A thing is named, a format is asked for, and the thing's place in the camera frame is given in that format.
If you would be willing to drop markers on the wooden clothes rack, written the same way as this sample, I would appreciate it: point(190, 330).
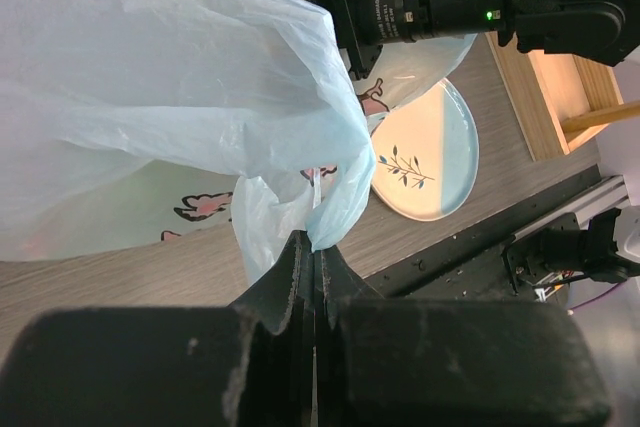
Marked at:
point(561, 101)

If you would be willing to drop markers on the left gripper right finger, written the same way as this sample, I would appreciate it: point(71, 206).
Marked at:
point(395, 362)

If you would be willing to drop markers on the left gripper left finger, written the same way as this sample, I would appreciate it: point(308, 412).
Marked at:
point(245, 364)

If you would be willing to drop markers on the light blue plastic bag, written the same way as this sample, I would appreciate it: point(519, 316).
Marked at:
point(129, 122)

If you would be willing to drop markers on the cream and blue plate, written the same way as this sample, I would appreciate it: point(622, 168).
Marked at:
point(427, 155)

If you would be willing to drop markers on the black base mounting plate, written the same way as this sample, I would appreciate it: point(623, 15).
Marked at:
point(470, 263)

